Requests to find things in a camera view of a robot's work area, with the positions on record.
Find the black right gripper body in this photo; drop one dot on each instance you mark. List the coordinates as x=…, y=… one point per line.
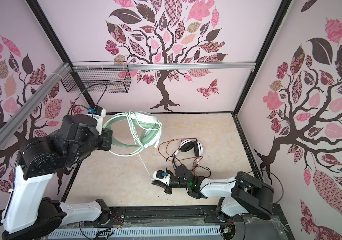
x=177, y=183

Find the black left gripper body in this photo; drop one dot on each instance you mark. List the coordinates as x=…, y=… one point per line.
x=104, y=139

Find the white black over-ear headphones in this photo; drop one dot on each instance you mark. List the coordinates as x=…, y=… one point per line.
x=185, y=145

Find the mint green over-ear headphones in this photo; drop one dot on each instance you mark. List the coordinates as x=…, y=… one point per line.
x=145, y=128

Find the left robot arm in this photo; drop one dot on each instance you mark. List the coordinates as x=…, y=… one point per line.
x=29, y=215

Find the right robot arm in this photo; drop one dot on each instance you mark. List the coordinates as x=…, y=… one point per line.
x=239, y=195

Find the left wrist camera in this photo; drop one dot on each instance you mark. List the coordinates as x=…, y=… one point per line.
x=98, y=113

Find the black wire basket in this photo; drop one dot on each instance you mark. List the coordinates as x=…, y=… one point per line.
x=98, y=77

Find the aluminium rail back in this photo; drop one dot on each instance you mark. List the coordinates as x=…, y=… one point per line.
x=177, y=66

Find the aluminium rail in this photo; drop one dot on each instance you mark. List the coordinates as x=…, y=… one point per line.
x=11, y=126
x=177, y=66

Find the aluminium rail left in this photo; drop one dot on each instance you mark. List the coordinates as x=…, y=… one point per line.
x=11, y=126

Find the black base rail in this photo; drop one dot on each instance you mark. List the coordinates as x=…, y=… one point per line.
x=240, y=227

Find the white slotted cable duct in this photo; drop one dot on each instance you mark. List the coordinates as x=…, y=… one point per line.
x=140, y=233

